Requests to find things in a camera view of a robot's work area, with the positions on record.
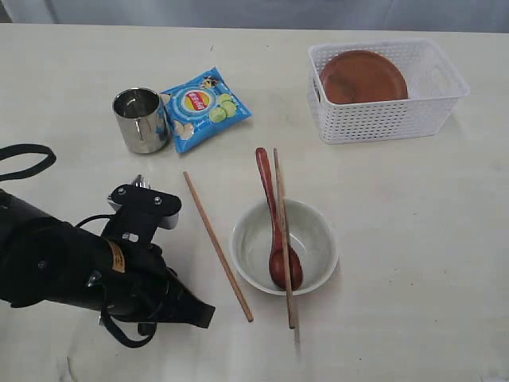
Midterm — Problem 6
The dark brown wooden spoon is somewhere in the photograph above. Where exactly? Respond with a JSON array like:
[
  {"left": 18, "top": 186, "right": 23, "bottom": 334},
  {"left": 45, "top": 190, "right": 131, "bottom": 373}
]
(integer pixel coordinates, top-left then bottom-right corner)
[{"left": 255, "top": 147, "right": 303, "bottom": 290}]

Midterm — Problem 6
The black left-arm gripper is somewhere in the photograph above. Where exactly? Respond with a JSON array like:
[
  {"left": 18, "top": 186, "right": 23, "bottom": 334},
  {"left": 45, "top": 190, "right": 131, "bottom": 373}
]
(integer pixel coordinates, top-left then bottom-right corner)
[{"left": 87, "top": 240, "right": 216, "bottom": 329}]

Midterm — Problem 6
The silver foil packet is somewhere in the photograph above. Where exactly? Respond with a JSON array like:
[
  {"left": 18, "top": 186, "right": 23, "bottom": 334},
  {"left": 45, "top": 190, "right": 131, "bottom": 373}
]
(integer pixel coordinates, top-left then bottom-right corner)
[{"left": 112, "top": 88, "right": 169, "bottom": 154}]

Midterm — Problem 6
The dark brown round plate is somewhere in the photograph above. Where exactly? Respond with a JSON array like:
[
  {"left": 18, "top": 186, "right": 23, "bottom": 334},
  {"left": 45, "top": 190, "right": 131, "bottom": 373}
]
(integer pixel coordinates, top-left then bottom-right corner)
[{"left": 320, "top": 50, "right": 408, "bottom": 104}]

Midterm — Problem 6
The white perforated plastic basket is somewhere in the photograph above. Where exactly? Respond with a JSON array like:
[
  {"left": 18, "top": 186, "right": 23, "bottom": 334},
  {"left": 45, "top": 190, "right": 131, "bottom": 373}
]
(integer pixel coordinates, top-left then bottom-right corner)
[{"left": 307, "top": 37, "right": 470, "bottom": 144}]

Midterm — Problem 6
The brown wooden chopstick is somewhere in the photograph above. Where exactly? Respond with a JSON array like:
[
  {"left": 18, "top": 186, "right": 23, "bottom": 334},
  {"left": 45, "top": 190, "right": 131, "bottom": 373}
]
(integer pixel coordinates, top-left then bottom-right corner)
[
  {"left": 273, "top": 148, "right": 297, "bottom": 329},
  {"left": 183, "top": 171, "right": 254, "bottom": 322}
]

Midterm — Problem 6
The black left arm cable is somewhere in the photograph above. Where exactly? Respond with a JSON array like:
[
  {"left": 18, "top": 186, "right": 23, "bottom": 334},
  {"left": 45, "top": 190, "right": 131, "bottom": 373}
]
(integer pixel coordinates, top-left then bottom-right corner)
[{"left": 0, "top": 144, "right": 57, "bottom": 183}]

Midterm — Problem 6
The silver metal fork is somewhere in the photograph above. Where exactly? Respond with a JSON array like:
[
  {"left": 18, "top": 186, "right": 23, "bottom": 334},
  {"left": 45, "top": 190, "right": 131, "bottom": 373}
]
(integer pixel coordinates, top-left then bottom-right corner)
[{"left": 131, "top": 174, "right": 151, "bottom": 189}]

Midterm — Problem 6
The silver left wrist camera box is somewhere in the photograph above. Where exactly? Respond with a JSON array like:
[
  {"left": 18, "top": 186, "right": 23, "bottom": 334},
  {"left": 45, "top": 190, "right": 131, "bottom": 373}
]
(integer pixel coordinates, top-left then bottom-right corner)
[{"left": 103, "top": 184, "right": 182, "bottom": 245}]

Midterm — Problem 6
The pale green ceramic bowl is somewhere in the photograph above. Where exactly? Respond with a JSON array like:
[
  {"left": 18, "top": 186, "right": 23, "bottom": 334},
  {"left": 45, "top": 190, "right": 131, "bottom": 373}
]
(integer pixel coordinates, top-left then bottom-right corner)
[{"left": 229, "top": 198, "right": 339, "bottom": 296}]

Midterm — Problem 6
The blue potato chips bag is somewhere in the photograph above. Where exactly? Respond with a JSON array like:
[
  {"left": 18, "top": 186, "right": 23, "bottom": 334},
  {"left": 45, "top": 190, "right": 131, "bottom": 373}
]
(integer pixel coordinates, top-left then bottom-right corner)
[{"left": 160, "top": 68, "right": 252, "bottom": 154}]

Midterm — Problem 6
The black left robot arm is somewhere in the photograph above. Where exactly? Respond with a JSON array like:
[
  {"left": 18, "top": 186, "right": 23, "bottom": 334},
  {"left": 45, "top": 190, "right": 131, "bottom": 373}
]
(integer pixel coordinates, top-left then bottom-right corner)
[{"left": 1, "top": 185, "right": 216, "bottom": 328}]

